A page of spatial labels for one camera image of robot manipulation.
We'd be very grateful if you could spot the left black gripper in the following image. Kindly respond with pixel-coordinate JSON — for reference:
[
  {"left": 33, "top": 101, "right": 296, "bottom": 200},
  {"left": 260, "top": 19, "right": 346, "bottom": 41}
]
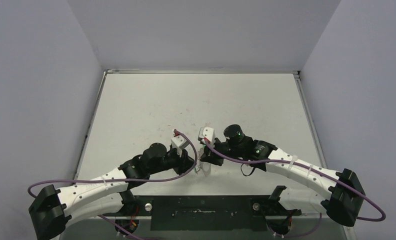
[{"left": 149, "top": 146, "right": 197, "bottom": 176}]

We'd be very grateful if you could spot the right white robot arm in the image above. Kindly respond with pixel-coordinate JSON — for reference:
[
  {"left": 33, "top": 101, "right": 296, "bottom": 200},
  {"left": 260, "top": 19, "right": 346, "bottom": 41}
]
[{"left": 198, "top": 124, "right": 366, "bottom": 227}]

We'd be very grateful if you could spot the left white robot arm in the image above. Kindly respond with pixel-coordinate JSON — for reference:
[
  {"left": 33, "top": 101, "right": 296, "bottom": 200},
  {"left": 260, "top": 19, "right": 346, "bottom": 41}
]
[{"left": 27, "top": 142, "right": 198, "bottom": 240}]

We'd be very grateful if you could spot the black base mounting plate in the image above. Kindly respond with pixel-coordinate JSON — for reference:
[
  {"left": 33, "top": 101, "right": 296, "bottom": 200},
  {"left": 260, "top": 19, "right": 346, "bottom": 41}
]
[{"left": 101, "top": 187, "right": 305, "bottom": 233}]

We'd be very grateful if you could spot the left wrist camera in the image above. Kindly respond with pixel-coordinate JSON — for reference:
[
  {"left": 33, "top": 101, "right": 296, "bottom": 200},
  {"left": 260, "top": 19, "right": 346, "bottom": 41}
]
[{"left": 170, "top": 135, "right": 190, "bottom": 157}]

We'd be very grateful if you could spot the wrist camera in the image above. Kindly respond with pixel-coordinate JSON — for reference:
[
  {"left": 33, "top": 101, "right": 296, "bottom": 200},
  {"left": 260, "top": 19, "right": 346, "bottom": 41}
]
[
  {"left": 198, "top": 127, "right": 216, "bottom": 145},
  {"left": 170, "top": 135, "right": 190, "bottom": 157}
]

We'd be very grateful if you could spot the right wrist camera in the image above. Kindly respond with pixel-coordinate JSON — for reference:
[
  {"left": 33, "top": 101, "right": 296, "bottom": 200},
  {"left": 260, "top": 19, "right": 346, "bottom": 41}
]
[{"left": 198, "top": 127, "right": 216, "bottom": 145}]

